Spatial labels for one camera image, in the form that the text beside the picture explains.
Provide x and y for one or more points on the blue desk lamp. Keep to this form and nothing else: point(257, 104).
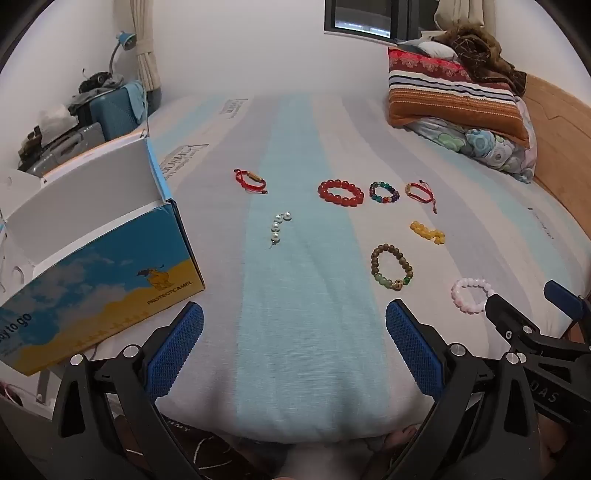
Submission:
point(125, 41)

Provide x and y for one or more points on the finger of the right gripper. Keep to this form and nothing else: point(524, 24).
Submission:
point(522, 334)
point(576, 308)

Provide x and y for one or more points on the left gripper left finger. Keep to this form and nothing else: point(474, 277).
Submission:
point(85, 443)

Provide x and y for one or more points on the dark clothes pile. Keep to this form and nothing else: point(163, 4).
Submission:
point(99, 83)

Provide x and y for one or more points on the white plastic bag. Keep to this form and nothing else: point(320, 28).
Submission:
point(56, 120)

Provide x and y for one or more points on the floral patterned pillow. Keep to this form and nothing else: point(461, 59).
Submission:
point(485, 146)

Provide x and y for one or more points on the dark framed window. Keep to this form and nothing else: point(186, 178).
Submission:
point(385, 20)

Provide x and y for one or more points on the blue yellow cardboard box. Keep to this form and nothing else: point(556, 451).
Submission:
point(96, 247)

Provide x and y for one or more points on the grey suitcase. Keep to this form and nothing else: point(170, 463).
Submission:
point(38, 161)

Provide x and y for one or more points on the right beige curtain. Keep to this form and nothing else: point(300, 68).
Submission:
point(481, 12)

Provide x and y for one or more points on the teal suitcase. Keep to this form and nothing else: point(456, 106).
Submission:
point(119, 111)

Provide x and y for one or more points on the brown fuzzy blanket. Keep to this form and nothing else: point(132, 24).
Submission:
point(481, 55)

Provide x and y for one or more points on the striped orange red pillow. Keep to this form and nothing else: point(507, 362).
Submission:
point(421, 87)

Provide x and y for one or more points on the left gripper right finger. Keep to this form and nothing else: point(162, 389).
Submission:
point(483, 423)

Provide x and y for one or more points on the wooden headboard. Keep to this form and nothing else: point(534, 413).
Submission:
point(563, 130)

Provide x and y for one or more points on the red cord bracelet gold charm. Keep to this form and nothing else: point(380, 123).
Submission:
point(250, 181)

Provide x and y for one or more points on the white pillow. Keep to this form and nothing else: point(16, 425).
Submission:
point(437, 50)

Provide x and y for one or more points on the beige curtain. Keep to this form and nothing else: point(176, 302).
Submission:
point(481, 12)
point(142, 19)

